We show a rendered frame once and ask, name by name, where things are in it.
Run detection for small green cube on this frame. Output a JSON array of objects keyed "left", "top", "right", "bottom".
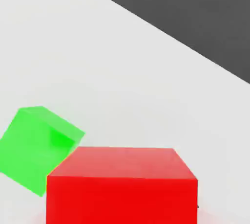
[{"left": 0, "top": 106, "right": 86, "bottom": 198}]

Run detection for small red cube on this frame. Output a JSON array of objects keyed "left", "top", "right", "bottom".
[{"left": 46, "top": 146, "right": 198, "bottom": 224}]

